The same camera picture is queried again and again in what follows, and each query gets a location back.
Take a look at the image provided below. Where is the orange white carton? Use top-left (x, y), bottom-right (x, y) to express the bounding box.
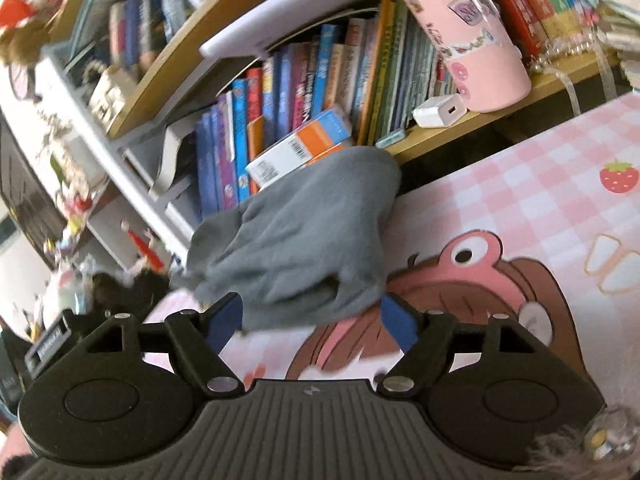
top-left (245, 105), bottom-right (353, 188)
top-left (300, 142), bottom-right (351, 166)

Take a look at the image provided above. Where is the pearl bead string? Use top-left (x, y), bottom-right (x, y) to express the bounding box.
top-left (527, 35), bottom-right (608, 73)

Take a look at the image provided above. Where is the clear plastic strap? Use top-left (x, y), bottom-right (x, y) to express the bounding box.
top-left (550, 52), bottom-right (619, 116)

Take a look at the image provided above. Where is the white charger plug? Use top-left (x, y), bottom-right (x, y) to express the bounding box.
top-left (412, 92), bottom-right (466, 129)

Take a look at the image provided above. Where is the dark brown hat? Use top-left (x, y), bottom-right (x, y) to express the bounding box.
top-left (95, 272), bottom-right (166, 318)

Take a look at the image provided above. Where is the white wooden bookshelf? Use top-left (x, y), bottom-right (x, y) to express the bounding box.
top-left (35, 0), bottom-right (631, 271)

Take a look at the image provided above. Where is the small teal box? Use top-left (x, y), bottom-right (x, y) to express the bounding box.
top-left (375, 127), bottom-right (406, 148)

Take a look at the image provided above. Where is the row of red-spined books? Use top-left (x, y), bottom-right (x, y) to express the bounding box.
top-left (482, 0), bottom-right (566, 56)

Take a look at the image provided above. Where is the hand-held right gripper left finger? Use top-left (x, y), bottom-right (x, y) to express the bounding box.
top-left (74, 291), bottom-right (247, 396)

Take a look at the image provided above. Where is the cream quilted handbag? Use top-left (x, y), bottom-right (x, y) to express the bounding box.
top-left (89, 65), bottom-right (138, 123)

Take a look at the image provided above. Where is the stack of paper booklets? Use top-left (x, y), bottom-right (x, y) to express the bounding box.
top-left (590, 0), bottom-right (640, 61)

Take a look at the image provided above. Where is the grey fuzzy cloth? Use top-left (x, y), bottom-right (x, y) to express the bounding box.
top-left (525, 422), bottom-right (608, 473)

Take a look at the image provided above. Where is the pink checked table mat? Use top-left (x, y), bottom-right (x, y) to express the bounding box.
top-left (142, 92), bottom-right (640, 426)

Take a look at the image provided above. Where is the pile of clutter bags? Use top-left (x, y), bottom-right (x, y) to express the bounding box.
top-left (42, 255), bottom-right (101, 326)

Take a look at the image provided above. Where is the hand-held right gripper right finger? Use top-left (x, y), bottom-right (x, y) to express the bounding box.
top-left (374, 291), bottom-right (552, 396)

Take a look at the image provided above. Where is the red tassel ornament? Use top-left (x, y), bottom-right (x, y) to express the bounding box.
top-left (121, 220), bottom-right (168, 271)

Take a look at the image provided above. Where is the pink sticker tumbler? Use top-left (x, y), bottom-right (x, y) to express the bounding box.
top-left (395, 0), bottom-right (532, 113)

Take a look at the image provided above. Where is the thick dark-covered book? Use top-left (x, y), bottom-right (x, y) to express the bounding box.
top-left (150, 120), bottom-right (201, 196)

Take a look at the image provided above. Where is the grey sweatshirt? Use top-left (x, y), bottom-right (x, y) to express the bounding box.
top-left (170, 146), bottom-right (403, 333)

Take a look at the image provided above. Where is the white flat desk lamp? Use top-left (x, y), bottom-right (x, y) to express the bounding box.
top-left (199, 0), bottom-right (383, 61)

